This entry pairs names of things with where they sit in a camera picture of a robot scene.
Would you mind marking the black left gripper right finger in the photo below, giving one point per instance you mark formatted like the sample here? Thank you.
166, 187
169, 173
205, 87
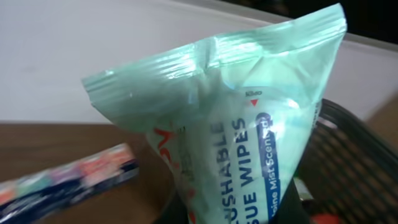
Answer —
291, 210

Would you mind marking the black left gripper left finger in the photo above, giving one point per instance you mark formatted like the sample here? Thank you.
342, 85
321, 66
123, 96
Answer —
173, 212

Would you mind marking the red spaghetti packet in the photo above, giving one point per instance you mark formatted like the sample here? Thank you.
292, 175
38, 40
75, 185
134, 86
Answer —
325, 219

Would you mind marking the grey plastic basket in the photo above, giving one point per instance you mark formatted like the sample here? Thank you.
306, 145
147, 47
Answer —
349, 170

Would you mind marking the light blue snack packet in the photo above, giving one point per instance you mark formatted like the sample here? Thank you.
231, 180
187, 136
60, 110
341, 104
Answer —
230, 114

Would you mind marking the Kleenex tissue multipack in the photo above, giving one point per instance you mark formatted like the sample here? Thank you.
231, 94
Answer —
32, 197

